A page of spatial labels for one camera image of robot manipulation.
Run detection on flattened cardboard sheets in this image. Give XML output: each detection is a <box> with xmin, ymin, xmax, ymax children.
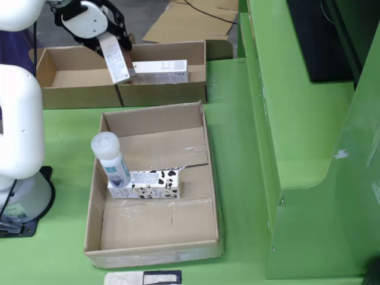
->
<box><xmin>142</xmin><ymin>0</ymin><xmax>240</xmax><ymax>44</ymax></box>

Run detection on crumpled white paper sheet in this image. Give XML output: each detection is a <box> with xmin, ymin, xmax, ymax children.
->
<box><xmin>104</xmin><ymin>271</ymin><xmax>145</xmax><ymax>285</ymax></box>

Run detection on shallow cardboard tray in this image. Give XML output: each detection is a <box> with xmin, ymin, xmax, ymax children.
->
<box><xmin>84</xmin><ymin>100</ymin><xmax>223</xmax><ymax>270</ymax></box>

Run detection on cow print carton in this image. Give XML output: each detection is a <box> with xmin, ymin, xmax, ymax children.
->
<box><xmin>107</xmin><ymin>169</ymin><xmax>181</xmax><ymax>199</ymax></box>

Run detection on cardboard box with olive flap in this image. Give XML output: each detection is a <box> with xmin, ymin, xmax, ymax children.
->
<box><xmin>114</xmin><ymin>32</ymin><xmax>234</xmax><ymax>108</ymax></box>

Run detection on plain open cardboard box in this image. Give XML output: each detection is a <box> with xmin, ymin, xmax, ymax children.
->
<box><xmin>28</xmin><ymin>44</ymin><xmax>124</xmax><ymax>110</ymax></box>

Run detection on white printed paper card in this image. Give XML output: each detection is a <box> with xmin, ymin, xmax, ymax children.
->
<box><xmin>142</xmin><ymin>269</ymin><xmax>182</xmax><ymax>285</ymax></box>

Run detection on green metal shelf unit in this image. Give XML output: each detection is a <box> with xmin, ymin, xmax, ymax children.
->
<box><xmin>237</xmin><ymin>0</ymin><xmax>380</xmax><ymax>280</ymax></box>

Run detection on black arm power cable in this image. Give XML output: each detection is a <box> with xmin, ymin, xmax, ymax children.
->
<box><xmin>0</xmin><ymin>20</ymin><xmax>39</xmax><ymax>220</ymax></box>

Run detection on white bottle teal label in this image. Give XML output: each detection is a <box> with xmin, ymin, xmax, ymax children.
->
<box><xmin>90</xmin><ymin>131</ymin><xmax>132</xmax><ymax>189</ymax></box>

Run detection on white product box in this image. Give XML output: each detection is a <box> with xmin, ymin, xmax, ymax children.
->
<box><xmin>130</xmin><ymin>59</ymin><xmax>189</xmax><ymax>86</ymax></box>

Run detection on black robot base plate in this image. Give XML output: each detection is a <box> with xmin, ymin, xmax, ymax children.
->
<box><xmin>0</xmin><ymin>166</ymin><xmax>56</xmax><ymax>238</ymax></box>

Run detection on thin black floor cable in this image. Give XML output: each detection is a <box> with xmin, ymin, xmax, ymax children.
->
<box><xmin>183</xmin><ymin>0</ymin><xmax>239</xmax><ymax>24</ymax></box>

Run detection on grey cable plug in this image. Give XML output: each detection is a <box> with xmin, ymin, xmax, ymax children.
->
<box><xmin>0</xmin><ymin>221</ymin><xmax>24</xmax><ymax>236</ymax></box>

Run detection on person in purple shirt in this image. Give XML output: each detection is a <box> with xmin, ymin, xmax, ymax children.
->
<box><xmin>0</xmin><ymin>28</ymin><xmax>39</xmax><ymax>78</ymax></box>

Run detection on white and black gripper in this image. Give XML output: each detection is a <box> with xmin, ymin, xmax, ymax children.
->
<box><xmin>55</xmin><ymin>0</ymin><xmax>133</xmax><ymax>59</ymax></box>

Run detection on red-brown product box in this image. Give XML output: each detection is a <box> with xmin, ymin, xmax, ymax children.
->
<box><xmin>99</xmin><ymin>34</ymin><xmax>134</xmax><ymax>85</ymax></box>

